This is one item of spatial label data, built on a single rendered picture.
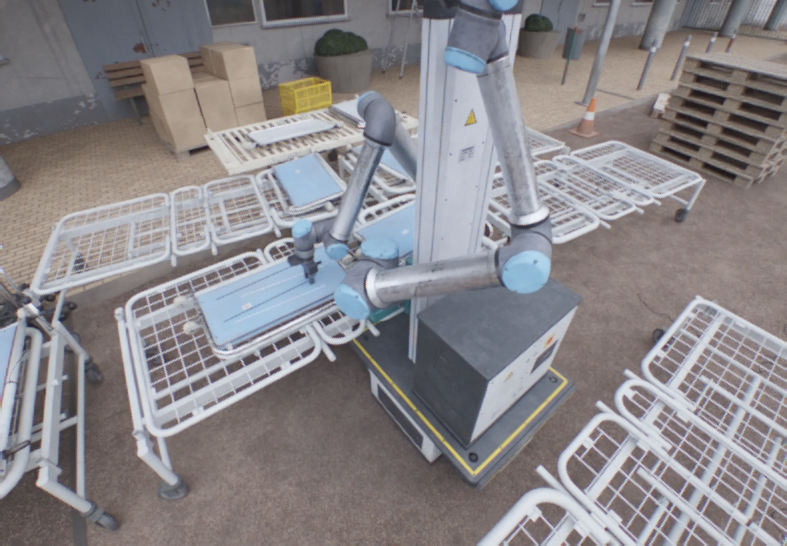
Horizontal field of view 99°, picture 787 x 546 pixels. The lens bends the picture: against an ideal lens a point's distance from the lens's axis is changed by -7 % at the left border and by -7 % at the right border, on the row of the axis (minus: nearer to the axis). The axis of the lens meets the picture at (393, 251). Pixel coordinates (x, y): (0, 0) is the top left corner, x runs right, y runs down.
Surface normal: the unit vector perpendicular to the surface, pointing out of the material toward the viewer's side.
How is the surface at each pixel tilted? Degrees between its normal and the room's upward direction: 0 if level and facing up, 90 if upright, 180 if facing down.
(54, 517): 0
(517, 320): 0
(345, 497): 0
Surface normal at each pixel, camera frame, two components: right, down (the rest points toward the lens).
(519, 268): -0.28, 0.55
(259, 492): 0.00, -0.78
